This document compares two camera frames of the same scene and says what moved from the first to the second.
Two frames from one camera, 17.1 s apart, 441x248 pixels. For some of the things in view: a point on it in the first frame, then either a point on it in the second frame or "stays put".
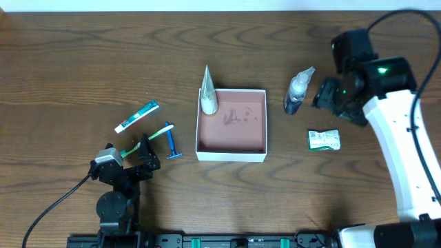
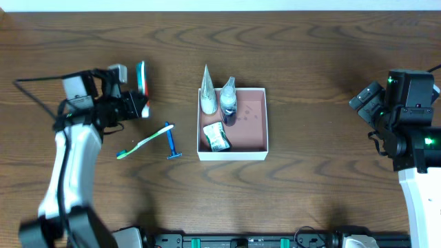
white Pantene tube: [209, 98] stays put
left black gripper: [130, 171] -> [136, 104]
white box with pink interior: [237, 131] stays put
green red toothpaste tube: [148, 109] -> [142, 85]
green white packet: [324, 140] -> [216, 137]
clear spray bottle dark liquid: [296, 91] -> [229, 102]
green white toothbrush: [125, 152] stays put
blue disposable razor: [173, 153] stays put
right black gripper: [331, 98] -> [366, 104]
